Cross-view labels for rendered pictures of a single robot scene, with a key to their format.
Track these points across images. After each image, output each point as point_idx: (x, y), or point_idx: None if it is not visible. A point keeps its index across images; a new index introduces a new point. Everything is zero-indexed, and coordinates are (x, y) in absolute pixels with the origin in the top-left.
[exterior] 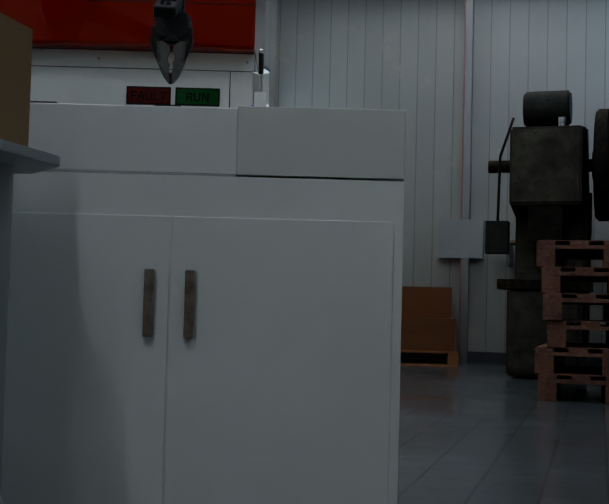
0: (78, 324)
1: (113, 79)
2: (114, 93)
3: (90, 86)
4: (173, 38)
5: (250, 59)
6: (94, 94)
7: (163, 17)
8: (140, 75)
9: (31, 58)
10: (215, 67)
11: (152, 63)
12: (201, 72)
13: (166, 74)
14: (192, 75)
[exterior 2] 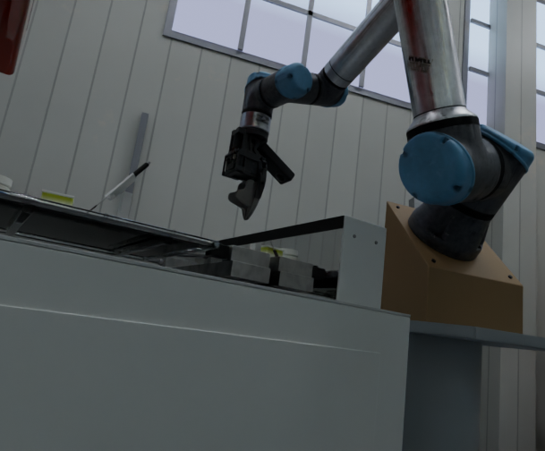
0: None
1: None
2: None
3: None
4: (250, 179)
5: None
6: None
7: (284, 181)
8: None
9: (385, 226)
10: None
11: None
12: None
13: (252, 213)
14: None
